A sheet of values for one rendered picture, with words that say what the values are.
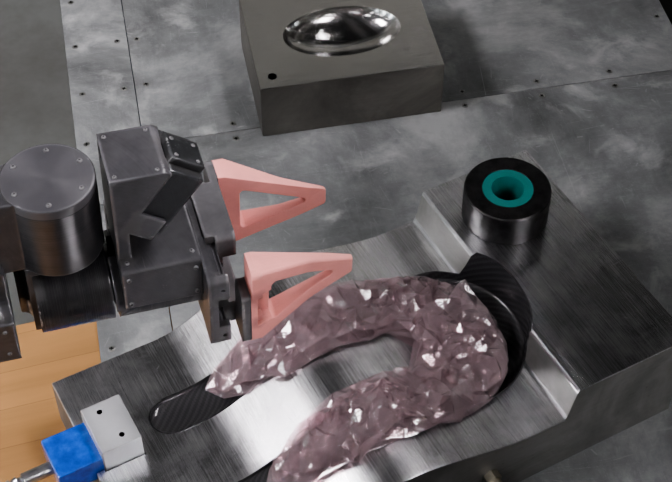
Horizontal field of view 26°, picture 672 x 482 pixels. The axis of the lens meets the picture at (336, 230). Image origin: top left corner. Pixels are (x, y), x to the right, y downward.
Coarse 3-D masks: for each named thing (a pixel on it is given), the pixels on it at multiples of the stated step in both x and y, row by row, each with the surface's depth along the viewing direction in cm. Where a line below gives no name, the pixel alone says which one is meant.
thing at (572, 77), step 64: (64, 0) 173; (128, 0) 173; (192, 0) 173; (448, 0) 173; (512, 0) 173; (576, 0) 173; (640, 0) 173; (128, 64) 166; (192, 64) 166; (448, 64) 166; (512, 64) 166; (576, 64) 166; (640, 64) 166; (192, 128) 159; (256, 128) 159; (320, 128) 159; (384, 128) 159; (448, 128) 159; (512, 128) 159; (576, 128) 159; (640, 128) 159; (256, 192) 153; (384, 192) 153; (576, 192) 153; (640, 192) 153; (640, 256) 147; (128, 320) 142; (640, 448) 132
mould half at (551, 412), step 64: (448, 192) 138; (384, 256) 138; (448, 256) 137; (512, 256) 133; (576, 256) 133; (192, 320) 133; (576, 320) 128; (640, 320) 128; (64, 384) 130; (128, 384) 130; (192, 384) 130; (320, 384) 125; (512, 384) 128; (576, 384) 123; (640, 384) 128; (192, 448) 126; (256, 448) 125; (384, 448) 121; (448, 448) 122; (512, 448) 124; (576, 448) 131
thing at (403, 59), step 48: (240, 0) 162; (288, 0) 162; (336, 0) 162; (384, 0) 162; (288, 48) 157; (336, 48) 161; (384, 48) 157; (432, 48) 157; (288, 96) 154; (336, 96) 156; (384, 96) 157; (432, 96) 159
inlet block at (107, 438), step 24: (96, 408) 125; (120, 408) 125; (72, 432) 125; (96, 432) 124; (120, 432) 124; (48, 456) 124; (72, 456) 124; (96, 456) 124; (120, 456) 124; (24, 480) 123; (72, 480) 123
